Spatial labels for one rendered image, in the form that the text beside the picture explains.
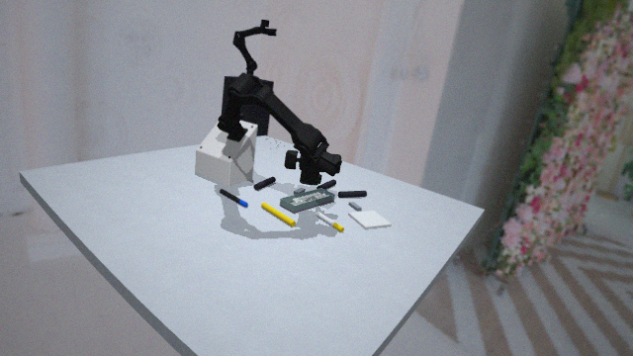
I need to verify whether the white marker with yellow cap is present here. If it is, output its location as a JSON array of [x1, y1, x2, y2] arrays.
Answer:
[[316, 212, 344, 232]]

